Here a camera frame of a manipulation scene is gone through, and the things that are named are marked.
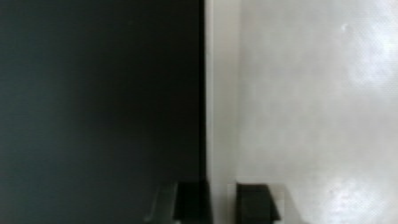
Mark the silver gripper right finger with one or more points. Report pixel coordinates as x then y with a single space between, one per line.
255 208

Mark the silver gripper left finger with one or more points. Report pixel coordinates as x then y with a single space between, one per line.
182 205

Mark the white desk top tray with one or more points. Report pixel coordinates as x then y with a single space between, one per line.
303 107

